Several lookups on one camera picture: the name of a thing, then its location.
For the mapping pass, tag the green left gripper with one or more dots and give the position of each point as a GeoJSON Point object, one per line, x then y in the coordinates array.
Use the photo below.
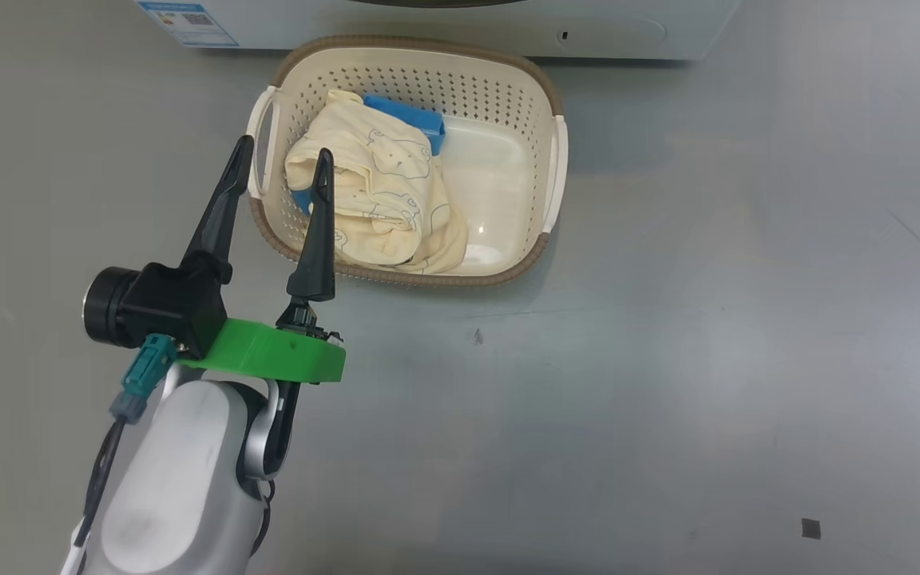
{"type": "Point", "coordinates": [284, 358]}

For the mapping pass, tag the cream printed garment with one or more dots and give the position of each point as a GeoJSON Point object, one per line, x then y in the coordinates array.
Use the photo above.
{"type": "Point", "coordinates": [388, 192]}

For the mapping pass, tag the garment with blue patches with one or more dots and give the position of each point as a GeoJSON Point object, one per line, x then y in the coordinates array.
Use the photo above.
{"type": "Point", "coordinates": [412, 118]}

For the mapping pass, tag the cream perforated laundry basket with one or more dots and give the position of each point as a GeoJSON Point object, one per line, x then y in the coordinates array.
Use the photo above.
{"type": "Point", "coordinates": [492, 160]}

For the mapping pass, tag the white washing machine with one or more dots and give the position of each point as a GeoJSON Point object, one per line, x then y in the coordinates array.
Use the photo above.
{"type": "Point", "coordinates": [428, 28]}

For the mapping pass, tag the blue white energy label sticker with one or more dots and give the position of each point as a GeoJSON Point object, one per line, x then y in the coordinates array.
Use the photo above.
{"type": "Point", "coordinates": [188, 20]}

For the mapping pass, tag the small black floor marker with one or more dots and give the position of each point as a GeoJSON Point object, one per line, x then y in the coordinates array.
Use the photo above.
{"type": "Point", "coordinates": [810, 528]}

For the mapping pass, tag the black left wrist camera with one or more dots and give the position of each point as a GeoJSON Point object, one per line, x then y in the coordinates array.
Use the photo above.
{"type": "Point", "coordinates": [172, 307]}

